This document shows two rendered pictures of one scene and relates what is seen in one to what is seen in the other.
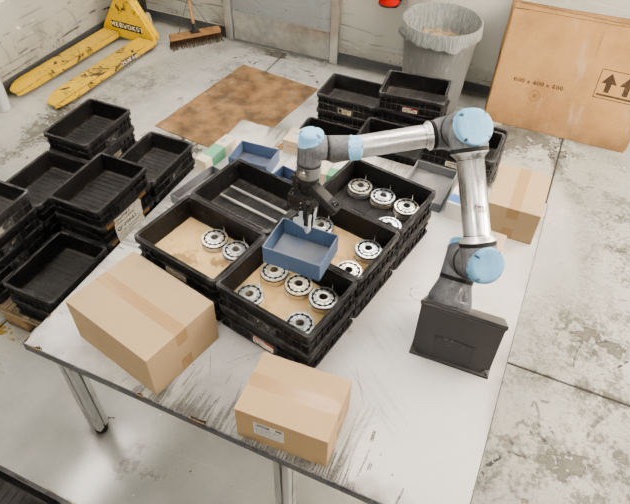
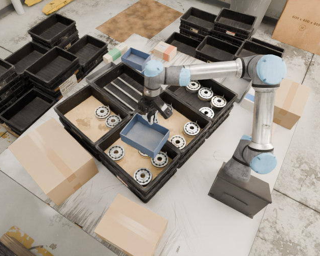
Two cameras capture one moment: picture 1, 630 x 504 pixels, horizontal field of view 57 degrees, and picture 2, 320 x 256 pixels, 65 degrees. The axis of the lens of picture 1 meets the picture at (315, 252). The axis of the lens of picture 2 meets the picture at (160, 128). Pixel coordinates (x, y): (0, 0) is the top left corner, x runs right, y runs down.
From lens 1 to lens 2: 0.71 m
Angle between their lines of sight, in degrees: 11
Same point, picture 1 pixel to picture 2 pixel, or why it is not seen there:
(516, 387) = not seen: hidden behind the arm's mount
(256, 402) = (107, 228)
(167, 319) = (63, 166)
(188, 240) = (88, 110)
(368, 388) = (180, 216)
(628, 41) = not seen: outside the picture
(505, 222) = (277, 115)
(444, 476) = not seen: outside the picture
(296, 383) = (134, 218)
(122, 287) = (41, 141)
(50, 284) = (25, 117)
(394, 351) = (198, 193)
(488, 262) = (265, 162)
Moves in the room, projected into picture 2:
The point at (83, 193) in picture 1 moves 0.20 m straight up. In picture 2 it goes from (45, 68) to (37, 51)
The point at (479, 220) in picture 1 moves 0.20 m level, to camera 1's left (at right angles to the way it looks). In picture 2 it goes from (264, 134) to (219, 128)
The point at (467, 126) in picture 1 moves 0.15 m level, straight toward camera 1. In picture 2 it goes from (267, 69) to (259, 95)
